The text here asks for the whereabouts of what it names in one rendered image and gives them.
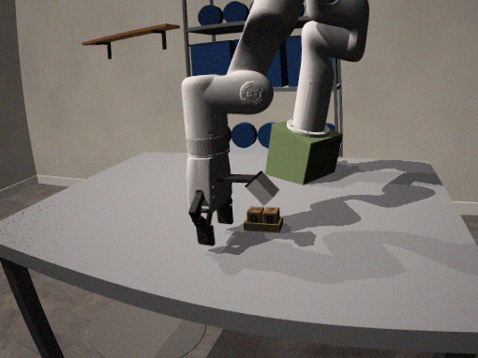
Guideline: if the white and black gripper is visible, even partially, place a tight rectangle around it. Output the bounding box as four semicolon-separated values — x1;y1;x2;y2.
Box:
187;149;233;246

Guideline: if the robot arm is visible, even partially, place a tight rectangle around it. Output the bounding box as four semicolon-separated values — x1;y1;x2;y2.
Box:
182;0;369;206

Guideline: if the brown wooden number cube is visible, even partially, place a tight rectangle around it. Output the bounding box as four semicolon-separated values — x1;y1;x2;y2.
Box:
246;206;264;223
262;207;280;224

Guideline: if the shallow wooden tray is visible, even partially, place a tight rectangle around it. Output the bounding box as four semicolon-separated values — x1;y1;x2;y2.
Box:
244;216;283;232

